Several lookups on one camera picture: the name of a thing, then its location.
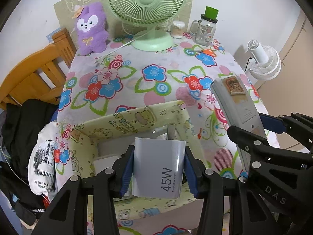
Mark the beige door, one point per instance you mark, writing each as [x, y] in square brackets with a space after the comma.
[293, 53]

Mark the purple plush toy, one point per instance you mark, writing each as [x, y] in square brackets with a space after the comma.
[91, 34]

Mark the black clothing pile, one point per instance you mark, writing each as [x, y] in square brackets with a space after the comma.
[24, 127]

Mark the yellow printed storage box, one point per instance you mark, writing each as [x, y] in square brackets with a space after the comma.
[127, 120]

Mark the white floor fan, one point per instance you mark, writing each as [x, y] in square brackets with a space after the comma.
[266, 63]

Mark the wooden chair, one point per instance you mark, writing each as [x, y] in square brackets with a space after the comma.
[27, 78]

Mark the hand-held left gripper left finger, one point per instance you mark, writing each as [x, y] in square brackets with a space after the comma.
[127, 171]

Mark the white power charger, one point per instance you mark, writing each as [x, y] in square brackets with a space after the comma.
[156, 164]

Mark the green printed backing panel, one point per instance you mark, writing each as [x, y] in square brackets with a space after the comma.
[64, 7]

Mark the glass mug jar green lid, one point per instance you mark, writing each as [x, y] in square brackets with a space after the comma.
[204, 33]

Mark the black backpack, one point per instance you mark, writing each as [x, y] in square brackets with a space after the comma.
[14, 188]

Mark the white remote control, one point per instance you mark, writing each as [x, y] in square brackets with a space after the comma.
[242, 107]

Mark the blue tape strip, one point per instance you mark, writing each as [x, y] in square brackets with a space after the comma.
[52, 34]

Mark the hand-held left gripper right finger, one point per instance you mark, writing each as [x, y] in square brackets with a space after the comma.
[192, 173]

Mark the cotton swab container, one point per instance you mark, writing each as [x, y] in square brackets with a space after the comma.
[178, 29]

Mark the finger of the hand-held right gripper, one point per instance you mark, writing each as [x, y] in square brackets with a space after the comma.
[271, 122]
[249, 142]

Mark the green desk fan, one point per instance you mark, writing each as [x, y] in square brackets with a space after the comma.
[144, 0]

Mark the white printed tote bag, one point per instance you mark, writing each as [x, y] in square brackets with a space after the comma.
[41, 161]

